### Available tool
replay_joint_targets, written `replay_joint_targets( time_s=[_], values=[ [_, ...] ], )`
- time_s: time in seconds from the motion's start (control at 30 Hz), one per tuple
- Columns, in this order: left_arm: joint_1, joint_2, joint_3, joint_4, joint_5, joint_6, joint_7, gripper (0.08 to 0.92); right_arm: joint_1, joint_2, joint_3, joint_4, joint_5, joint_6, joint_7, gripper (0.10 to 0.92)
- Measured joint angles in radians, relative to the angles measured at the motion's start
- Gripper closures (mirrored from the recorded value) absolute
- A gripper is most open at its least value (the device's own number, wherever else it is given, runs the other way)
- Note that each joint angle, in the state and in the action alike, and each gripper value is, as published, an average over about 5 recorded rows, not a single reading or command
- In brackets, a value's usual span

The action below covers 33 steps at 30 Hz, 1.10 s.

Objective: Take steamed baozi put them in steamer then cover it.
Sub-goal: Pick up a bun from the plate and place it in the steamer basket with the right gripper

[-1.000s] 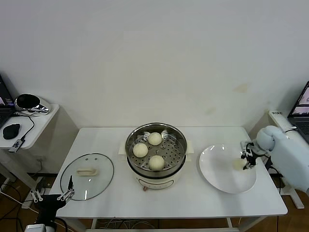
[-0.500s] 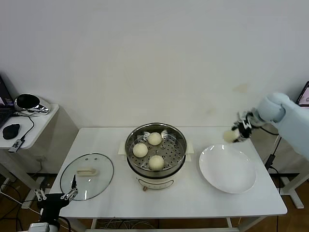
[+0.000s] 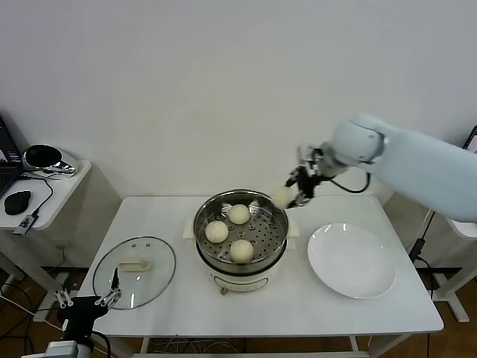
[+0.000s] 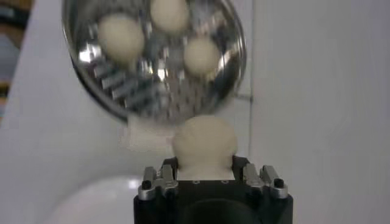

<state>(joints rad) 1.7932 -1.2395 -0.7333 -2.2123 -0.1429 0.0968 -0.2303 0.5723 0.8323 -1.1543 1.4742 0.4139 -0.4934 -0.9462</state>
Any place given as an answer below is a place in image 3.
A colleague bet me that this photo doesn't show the white steamed baozi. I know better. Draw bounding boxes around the white steamed baozi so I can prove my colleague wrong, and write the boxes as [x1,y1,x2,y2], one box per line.
[205,220,230,244]
[229,239,256,263]
[274,185,295,209]
[227,204,251,226]

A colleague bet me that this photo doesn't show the cream electric cooking pot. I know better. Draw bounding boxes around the cream electric cooking pot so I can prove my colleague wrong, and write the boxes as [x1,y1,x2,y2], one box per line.
[181,216,301,298]

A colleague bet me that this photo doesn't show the white side table with headset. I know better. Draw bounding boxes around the white side table with headset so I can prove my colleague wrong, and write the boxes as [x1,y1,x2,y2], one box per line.
[0,159,122,324]

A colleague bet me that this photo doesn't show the grey laptop charging cable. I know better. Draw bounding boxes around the grey laptop charging cable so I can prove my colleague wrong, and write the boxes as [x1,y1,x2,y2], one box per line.
[408,210,436,265]

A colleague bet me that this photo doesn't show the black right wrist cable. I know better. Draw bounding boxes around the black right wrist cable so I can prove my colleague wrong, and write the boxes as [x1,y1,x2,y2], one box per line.
[327,172,372,194]

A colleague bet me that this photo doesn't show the white cable bundle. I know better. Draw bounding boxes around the white cable bundle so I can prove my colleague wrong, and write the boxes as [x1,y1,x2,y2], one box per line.
[147,335,243,354]

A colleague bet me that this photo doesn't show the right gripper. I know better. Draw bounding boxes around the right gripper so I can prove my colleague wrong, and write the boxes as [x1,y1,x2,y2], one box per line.
[285,143,335,208]

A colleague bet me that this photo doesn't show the dark laptop with grey cable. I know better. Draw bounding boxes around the dark laptop with grey cable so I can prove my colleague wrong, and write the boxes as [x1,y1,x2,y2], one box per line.
[463,125,477,154]

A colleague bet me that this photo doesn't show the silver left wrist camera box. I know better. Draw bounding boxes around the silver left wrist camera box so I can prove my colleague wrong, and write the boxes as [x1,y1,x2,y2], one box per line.
[46,341,78,358]

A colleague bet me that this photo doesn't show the chrome headset with black visor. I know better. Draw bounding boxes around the chrome headset with black visor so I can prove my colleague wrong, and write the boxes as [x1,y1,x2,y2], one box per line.
[22,144,81,182]

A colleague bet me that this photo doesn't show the dark laptop beside mouse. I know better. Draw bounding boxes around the dark laptop beside mouse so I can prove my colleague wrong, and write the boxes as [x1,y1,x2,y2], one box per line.
[0,113,25,198]

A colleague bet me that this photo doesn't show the grey usb hub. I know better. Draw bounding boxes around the grey usb hub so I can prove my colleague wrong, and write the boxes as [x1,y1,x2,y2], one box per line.
[13,214,40,236]

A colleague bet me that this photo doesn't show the white work table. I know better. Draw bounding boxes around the white work table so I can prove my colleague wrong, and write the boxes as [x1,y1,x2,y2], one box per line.
[62,195,445,358]

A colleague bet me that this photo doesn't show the glass lid with cream handle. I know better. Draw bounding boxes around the glass lid with cream handle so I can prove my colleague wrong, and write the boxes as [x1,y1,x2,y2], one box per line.
[92,235,177,310]

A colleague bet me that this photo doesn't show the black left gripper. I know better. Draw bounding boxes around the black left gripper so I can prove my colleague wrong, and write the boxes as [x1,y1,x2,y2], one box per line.
[54,267,123,318]

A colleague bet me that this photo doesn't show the perforated stainless steamer basket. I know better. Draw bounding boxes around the perforated stainless steamer basket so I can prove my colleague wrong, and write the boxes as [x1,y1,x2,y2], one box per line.
[193,189,290,266]

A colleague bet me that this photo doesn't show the black computer mouse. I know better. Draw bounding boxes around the black computer mouse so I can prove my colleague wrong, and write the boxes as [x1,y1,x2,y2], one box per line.
[4,189,34,216]

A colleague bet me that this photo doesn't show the white round plate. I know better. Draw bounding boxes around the white round plate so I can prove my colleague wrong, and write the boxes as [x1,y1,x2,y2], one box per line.
[307,222,397,299]

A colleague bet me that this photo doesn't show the thin black desk cable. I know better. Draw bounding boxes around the thin black desk cable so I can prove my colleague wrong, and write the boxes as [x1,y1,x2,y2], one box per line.
[18,172,55,219]

